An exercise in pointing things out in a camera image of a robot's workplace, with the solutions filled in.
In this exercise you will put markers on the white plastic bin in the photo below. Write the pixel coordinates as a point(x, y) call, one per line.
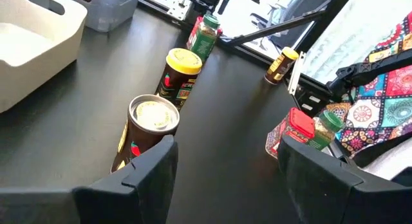
point(38, 72)

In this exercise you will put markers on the clear plastic bin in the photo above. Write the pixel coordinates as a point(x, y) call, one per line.
point(109, 14)

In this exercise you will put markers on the silver metal bracket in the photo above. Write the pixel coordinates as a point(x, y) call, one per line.
point(296, 72)

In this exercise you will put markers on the yellow-lid brown spice can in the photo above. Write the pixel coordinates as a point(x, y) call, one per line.
point(177, 82)
point(280, 68)
point(141, 134)

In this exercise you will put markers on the green-lid oregano jar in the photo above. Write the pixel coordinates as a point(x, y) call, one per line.
point(202, 43)
point(322, 134)

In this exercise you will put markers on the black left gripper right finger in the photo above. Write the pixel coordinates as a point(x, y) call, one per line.
point(338, 201)

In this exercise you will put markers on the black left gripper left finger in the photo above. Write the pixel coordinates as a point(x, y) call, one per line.
point(96, 204)

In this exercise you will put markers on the colourful patchwork cloth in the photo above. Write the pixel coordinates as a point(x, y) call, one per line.
point(380, 114)

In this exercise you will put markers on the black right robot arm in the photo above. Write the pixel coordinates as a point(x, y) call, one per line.
point(206, 0)

